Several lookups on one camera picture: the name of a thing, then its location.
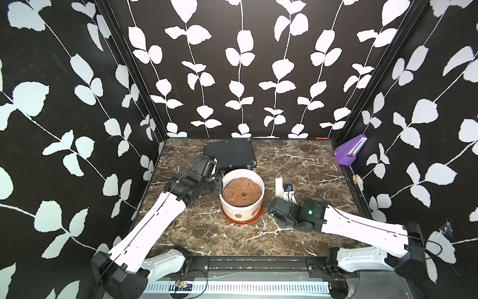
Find black hard case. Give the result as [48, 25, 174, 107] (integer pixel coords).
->
[204, 139, 257, 173]

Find black front mounting rail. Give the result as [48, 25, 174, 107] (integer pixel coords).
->
[175, 255, 408, 281]

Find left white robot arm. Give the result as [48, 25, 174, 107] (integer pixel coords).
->
[90, 154, 222, 299]

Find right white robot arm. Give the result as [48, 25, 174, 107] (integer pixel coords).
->
[268, 197, 428, 280]

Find white ceramic pot with mud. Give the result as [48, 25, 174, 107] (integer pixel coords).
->
[219, 169, 265, 225]

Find purple wall bracket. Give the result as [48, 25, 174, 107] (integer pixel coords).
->
[334, 134, 368, 166]

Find white slotted cable duct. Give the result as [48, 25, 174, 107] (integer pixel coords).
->
[144, 280, 331, 297]

